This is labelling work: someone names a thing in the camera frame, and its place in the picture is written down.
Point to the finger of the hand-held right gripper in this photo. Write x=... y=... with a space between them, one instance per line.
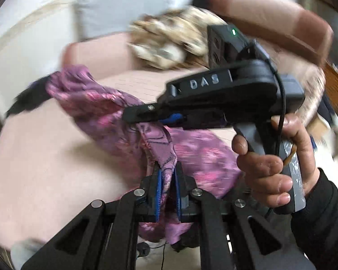
x=146 y=114

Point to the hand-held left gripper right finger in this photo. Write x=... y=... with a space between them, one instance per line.
x=178 y=191

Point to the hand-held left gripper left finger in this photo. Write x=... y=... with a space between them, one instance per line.
x=157 y=191

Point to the purple floral shirt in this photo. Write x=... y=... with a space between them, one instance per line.
x=107 y=109

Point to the person's black sleeved right forearm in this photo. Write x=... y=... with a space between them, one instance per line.
x=324 y=225

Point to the person's right hand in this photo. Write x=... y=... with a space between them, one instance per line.
x=264 y=174

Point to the beige floral blanket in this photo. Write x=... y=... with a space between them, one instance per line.
x=163 y=39

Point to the striped beige cushion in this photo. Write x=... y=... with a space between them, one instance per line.
x=312 y=98

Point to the pink sofa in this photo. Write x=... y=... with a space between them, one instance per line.
x=59 y=160

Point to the wooden furniture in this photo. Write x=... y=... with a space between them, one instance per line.
x=336 y=87

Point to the grey pillow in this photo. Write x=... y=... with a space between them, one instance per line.
x=115 y=8

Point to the light grey cloth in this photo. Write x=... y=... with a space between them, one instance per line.
x=25 y=251

